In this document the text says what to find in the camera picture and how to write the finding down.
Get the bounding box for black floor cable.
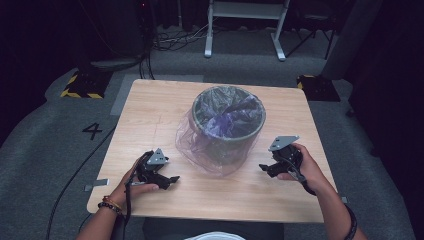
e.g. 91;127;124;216
44;124;118;240

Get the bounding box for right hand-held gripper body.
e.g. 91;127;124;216
268;135;304;178

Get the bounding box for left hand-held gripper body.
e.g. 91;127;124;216
134;148;170;187

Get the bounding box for black hanging cables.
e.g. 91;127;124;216
136;0;156;81

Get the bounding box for dark bead bracelet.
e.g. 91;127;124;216
97;201;124;217

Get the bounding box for black yellow striped base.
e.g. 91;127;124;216
296;74;342;103
60;68;113;100

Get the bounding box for person's left hand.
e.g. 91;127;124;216
106;159;161;210

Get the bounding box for orange cord bracelet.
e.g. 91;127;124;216
101;195;124;211

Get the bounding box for person's dark trousers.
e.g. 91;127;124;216
142;217;284;240

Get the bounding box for white metal stand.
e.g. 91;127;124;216
203;0;291;62

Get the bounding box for black wristband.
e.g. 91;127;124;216
343;203;359;240

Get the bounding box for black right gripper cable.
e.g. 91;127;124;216
286;156;318;197

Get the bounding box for grey stand base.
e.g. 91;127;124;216
89;58;144;73

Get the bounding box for bundle of floor cables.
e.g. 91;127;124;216
151;23;218;53

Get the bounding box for purple plastic bag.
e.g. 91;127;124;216
174;84;268;178

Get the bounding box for person's right hand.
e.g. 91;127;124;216
276;143;330;197

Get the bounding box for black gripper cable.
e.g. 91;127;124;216
118;171;135;240
286;156;318;197

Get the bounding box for person's white shirt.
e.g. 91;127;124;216
184;231;246;240

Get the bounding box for grey column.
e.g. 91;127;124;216
320;0;384;81

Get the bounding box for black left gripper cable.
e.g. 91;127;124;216
118;171;135;240

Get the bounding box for green plastic bucket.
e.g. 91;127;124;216
191;85;267;168

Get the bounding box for black folding stand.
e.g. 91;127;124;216
284;11;338;61

